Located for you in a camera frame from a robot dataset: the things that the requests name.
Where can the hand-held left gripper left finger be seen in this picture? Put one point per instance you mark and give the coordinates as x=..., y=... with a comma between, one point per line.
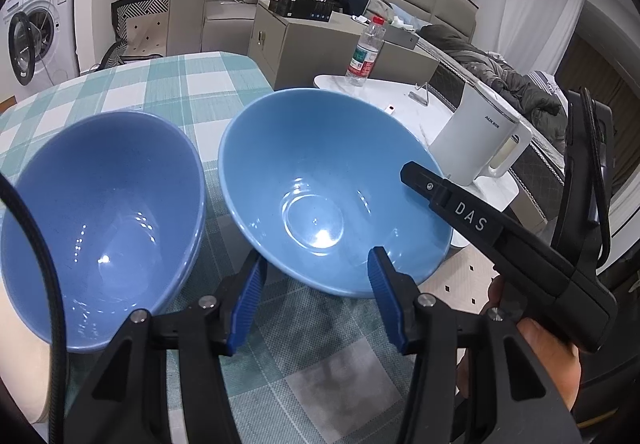
x=245, y=301

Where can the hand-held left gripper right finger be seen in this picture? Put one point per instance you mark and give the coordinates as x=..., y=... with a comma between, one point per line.
x=387, y=301

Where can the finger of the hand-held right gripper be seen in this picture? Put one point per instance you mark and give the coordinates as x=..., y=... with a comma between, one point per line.
x=460, y=211

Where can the person's right hand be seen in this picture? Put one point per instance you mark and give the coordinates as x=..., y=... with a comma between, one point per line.
x=550, y=356

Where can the white electric kettle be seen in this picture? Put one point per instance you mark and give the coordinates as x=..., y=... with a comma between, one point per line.
x=470, y=138

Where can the clear phone stand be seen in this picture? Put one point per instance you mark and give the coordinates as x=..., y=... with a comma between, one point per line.
x=420, y=93

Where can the white round table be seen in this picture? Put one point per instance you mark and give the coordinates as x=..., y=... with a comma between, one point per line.
x=395, y=93

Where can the grey clothes pile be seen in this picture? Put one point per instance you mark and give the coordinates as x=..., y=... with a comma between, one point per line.
x=490, y=73

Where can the clear water bottle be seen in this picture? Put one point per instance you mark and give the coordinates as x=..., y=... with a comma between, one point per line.
x=364, y=56

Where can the white curtain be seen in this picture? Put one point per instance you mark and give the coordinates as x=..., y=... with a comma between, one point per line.
x=540, y=8

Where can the beige side cabinet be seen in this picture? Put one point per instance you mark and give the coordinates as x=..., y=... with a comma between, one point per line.
x=310, y=48

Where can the black device boxes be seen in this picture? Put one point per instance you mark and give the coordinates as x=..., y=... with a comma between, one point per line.
x=295, y=6

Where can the white washing machine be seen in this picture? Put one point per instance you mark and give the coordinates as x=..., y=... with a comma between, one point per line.
x=55, y=23

